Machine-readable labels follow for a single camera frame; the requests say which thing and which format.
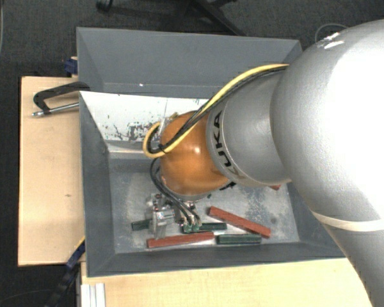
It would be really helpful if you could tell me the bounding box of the grey metal bin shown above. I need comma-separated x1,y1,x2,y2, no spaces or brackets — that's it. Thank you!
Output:
76,26,347,278

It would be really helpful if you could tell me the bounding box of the pale wood board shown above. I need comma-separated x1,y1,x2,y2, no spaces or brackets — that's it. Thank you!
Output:
17,76,86,267

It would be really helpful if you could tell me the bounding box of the dark green flat block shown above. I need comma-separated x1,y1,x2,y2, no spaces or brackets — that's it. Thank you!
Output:
215,233,263,246
131,219,152,232
198,222,228,232

